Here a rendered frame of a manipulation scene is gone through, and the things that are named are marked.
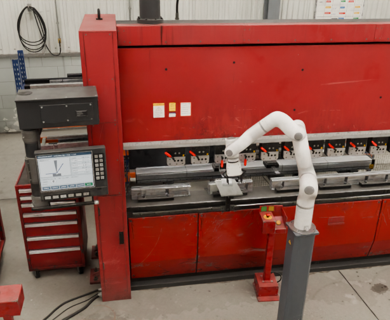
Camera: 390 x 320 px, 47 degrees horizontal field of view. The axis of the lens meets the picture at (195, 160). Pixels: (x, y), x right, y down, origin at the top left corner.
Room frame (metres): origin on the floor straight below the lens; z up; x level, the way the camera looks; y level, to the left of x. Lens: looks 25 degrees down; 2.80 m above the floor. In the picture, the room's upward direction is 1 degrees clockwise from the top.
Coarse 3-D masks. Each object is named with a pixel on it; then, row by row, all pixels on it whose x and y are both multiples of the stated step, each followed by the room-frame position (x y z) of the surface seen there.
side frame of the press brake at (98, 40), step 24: (96, 24) 3.34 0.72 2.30; (96, 48) 3.07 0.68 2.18; (96, 72) 3.07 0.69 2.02; (120, 120) 3.09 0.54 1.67; (96, 144) 3.06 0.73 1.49; (120, 144) 3.09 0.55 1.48; (120, 168) 3.09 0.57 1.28; (120, 192) 3.09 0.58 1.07; (96, 216) 3.05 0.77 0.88; (120, 216) 3.08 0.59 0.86; (120, 240) 3.08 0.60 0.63; (120, 264) 3.08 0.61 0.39; (120, 288) 3.08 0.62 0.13
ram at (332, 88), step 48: (144, 48) 3.33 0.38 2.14; (192, 48) 3.39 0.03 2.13; (240, 48) 3.46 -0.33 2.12; (288, 48) 3.52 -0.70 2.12; (336, 48) 3.59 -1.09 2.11; (384, 48) 3.66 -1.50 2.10; (144, 96) 3.33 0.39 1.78; (192, 96) 3.39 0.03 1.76; (240, 96) 3.46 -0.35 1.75; (288, 96) 3.53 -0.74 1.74; (336, 96) 3.60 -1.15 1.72; (384, 96) 3.68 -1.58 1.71; (192, 144) 3.40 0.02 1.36
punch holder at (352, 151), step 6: (348, 138) 3.69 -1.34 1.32; (354, 138) 3.64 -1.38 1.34; (360, 138) 3.65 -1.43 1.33; (366, 138) 3.66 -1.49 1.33; (348, 144) 3.67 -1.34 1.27; (354, 144) 3.64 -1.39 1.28; (360, 144) 3.65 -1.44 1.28; (348, 150) 3.65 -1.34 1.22; (354, 150) 3.64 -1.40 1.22; (360, 150) 3.65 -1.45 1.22
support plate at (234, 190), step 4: (220, 180) 3.46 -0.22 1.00; (232, 180) 3.46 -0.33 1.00; (216, 184) 3.39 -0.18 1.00; (220, 184) 3.39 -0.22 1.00; (232, 184) 3.39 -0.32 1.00; (236, 184) 3.39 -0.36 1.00; (220, 188) 3.32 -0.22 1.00; (224, 188) 3.32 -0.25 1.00; (228, 188) 3.32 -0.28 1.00; (232, 188) 3.32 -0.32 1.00; (236, 188) 3.32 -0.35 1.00; (220, 192) 3.24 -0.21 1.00; (224, 192) 3.24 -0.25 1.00; (228, 192) 3.25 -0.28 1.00; (232, 192) 3.25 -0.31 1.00; (236, 192) 3.25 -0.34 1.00; (240, 192) 3.25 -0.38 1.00
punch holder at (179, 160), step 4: (168, 148) 3.36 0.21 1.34; (172, 148) 3.36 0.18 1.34; (176, 148) 3.37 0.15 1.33; (180, 148) 3.38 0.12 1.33; (184, 148) 3.38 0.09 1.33; (168, 152) 3.36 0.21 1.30; (172, 152) 3.36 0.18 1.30; (176, 152) 3.37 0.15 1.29; (180, 152) 3.38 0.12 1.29; (184, 152) 3.38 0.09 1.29; (172, 156) 3.36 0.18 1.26; (176, 156) 3.37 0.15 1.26; (180, 156) 3.38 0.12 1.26; (184, 156) 3.38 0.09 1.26; (168, 160) 3.36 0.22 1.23; (172, 160) 3.36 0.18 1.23; (176, 160) 3.37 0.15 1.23; (180, 160) 3.37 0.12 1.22; (184, 160) 3.38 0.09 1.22; (168, 164) 3.36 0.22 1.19; (172, 164) 3.36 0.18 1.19; (176, 164) 3.37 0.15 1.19; (180, 164) 3.37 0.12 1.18
